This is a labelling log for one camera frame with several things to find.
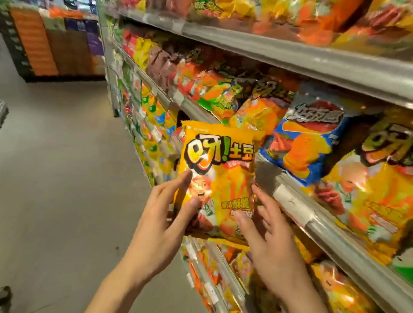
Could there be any person's right hand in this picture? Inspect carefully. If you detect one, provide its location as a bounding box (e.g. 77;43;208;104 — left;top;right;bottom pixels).
222;182;326;308

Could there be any stack of brown boxes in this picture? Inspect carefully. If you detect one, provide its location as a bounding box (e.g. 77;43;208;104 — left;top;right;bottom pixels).
41;26;101;80

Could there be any row of mixed snack bags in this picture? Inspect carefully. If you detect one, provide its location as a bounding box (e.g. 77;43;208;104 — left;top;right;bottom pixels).
111;25;308;138

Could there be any white shelf price label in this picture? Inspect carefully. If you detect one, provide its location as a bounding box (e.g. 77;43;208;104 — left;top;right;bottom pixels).
270;184;318;230

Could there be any silver metal shelf rack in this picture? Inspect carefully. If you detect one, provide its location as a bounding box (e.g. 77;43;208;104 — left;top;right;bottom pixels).
57;0;413;313

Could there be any yellow potato snack packet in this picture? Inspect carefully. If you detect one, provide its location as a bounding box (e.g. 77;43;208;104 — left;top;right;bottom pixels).
166;118;267;249

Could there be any stack of purple boxes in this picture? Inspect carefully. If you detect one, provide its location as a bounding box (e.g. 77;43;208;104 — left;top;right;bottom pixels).
60;16;109;57

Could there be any row of yellow snack bags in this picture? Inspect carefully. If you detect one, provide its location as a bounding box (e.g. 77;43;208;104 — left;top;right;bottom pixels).
85;61;413;313

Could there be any stack of orange boxes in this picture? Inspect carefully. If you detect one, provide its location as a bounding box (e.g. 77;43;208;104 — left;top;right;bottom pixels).
1;5;67;79

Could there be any large yellow chip packet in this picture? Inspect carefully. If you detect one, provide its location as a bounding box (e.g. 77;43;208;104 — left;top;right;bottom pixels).
294;97;413;269

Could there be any row of orange snack bags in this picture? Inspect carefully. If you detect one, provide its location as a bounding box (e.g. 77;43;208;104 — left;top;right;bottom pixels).
112;0;413;64

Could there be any blue orange chip packet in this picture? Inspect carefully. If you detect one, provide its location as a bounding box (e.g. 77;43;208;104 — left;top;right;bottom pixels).
256;79;367;193

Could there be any person's left forearm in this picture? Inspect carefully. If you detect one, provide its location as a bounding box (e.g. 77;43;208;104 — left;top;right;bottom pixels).
79;258;151;313

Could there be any person's left hand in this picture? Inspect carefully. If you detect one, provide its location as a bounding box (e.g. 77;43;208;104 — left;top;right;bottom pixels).
116;162;205;294

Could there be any black display base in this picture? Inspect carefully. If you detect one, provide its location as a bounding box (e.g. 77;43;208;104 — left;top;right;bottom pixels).
0;8;113;93

